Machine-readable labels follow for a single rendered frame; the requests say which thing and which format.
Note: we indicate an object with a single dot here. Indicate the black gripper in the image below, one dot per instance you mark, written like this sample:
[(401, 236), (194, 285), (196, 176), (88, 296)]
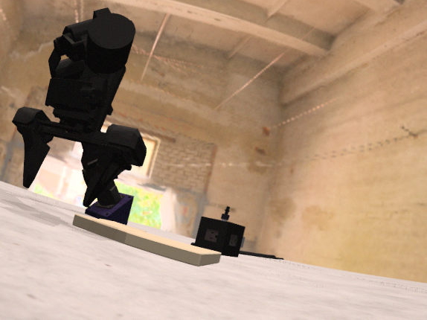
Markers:
[(120, 147)]

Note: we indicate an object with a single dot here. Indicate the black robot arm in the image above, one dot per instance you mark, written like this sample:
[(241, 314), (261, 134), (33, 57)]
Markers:
[(97, 48)]

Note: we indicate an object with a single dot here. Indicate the tan flat wooden plank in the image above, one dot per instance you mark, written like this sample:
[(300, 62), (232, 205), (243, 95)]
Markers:
[(172, 249)]

